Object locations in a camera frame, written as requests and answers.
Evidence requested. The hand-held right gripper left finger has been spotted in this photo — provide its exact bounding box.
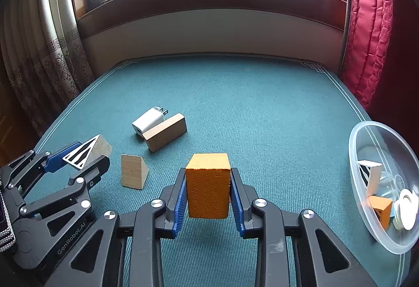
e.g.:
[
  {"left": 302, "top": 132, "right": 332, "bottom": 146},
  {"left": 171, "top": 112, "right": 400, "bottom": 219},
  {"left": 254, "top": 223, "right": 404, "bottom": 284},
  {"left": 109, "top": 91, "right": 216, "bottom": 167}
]
[{"left": 42, "top": 168, "right": 188, "bottom": 287}]

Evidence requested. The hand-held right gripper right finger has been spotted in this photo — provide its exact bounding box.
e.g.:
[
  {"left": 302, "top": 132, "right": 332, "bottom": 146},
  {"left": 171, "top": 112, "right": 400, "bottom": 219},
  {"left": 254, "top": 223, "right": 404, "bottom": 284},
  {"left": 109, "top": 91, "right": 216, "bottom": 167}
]
[{"left": 230, "top": 168, "right": 377, "bottom": 287}]

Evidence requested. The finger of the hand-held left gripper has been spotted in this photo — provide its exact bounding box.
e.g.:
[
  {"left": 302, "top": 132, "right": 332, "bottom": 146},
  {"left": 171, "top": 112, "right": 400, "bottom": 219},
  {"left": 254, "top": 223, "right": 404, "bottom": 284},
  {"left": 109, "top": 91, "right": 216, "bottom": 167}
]
[
  {"left": 5, "top": 142, "right": 82, "bottom": 199},
  {"left": 20, "top": 156, "right": 111, "bottom": 225}
]

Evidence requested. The striped triangular block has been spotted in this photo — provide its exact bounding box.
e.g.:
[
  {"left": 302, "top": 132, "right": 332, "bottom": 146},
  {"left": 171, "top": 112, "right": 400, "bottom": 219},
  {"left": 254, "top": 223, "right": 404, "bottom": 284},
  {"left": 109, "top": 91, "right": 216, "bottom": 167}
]
[
  {"left": 62, "top": 134, "right": 112, "bottom": 171},
  {"left": 358, "top": 160, "right": 383, "bottom": 197}
]

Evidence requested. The orange rectangular block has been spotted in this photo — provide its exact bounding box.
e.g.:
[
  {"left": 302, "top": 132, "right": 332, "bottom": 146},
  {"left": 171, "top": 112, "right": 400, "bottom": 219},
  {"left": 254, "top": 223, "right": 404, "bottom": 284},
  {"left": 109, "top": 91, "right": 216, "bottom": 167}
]
[{"left": 185, "top": 153, "right": 232, "bottom": 219}]

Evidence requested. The wooden wedge block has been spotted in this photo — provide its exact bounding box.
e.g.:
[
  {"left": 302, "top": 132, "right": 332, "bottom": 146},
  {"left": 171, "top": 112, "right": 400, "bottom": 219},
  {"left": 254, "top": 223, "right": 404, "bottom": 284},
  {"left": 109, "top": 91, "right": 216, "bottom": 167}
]
[{"left": 121, "top": 154, "right": 150, "bottom": 191}]

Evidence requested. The long wooden block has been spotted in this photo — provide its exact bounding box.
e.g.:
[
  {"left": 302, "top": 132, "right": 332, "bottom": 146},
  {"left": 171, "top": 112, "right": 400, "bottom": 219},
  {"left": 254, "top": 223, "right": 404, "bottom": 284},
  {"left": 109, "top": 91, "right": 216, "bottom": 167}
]
[{"left": 143, "top": 113, "right": 187, "bottom": 153}]

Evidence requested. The white power adapter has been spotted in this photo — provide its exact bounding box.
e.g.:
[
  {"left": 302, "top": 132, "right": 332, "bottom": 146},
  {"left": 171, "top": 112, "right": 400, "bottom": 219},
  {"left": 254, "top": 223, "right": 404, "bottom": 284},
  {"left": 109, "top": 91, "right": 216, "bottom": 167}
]
[{"left": 132, "top": 106, "right": 169, "bottom": 137}]

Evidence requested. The clear plastic bowl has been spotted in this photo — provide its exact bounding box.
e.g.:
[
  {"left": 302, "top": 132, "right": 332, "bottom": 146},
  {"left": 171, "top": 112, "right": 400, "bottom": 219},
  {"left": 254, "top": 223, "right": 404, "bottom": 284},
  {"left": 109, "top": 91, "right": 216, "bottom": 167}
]
[{"left": 348, "top": 121, "right": 419, "bottom": 255}]

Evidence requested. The orange triangular block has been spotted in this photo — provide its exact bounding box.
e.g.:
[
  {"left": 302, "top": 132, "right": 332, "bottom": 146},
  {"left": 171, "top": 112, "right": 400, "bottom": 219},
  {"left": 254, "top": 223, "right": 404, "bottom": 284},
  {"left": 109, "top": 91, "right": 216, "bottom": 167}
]
[{"left": 367, "top": 195, "right": 393, "bottom": 229}]

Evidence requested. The cream round plastic fitting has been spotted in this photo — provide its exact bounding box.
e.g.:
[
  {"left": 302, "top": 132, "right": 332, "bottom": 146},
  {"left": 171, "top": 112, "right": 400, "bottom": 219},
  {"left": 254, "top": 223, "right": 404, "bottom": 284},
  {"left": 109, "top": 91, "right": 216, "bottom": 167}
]
[{"left": 393, "top": 189, "right": 419, "bottom": 231}]

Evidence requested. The patterned beige curtain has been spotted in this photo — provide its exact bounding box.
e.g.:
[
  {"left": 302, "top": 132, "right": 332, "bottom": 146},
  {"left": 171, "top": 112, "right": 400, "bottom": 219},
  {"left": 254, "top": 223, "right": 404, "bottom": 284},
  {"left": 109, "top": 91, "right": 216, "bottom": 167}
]
[{"left": 0, "top": 0, "right": 95, "bottom": 140}]

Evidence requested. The red quilted curtain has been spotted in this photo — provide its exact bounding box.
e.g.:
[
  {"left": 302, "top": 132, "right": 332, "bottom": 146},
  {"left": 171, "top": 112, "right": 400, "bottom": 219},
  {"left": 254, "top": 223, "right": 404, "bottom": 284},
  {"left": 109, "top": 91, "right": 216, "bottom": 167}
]
[{"left": 339, "top": 0, "right": 419, "bottom": 117}]

